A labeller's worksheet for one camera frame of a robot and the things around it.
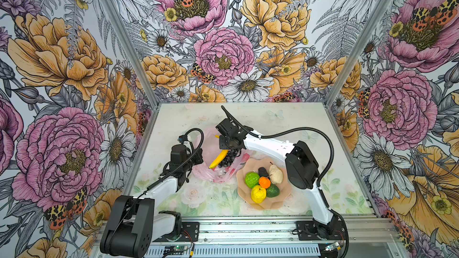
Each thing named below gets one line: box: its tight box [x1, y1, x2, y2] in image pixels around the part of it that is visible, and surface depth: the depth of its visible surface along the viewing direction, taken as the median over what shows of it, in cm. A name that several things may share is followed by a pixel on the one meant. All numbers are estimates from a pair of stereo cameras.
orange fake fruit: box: [258, 176, 271, 189], surface depth 81 cm
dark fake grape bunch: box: [218, 149, 239, 168], surface depth 93 cm
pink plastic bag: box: [192, 127, 252, 184], surface depth 89 cm
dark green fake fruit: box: [266, 183, 281, 198], surface depth 81 cm
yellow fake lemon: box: [250, 185, 267, 204], surface depth 80 cm
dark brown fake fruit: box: [258, 166, 269, 178], surface depth 89 cm
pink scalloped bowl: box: [236, 157, 293, 211], surface depth 84 cm
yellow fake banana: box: [208, 134, 230, 170], surface depth 89 cm
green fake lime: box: [244, 171, 260, 189], surface depth 83 cm
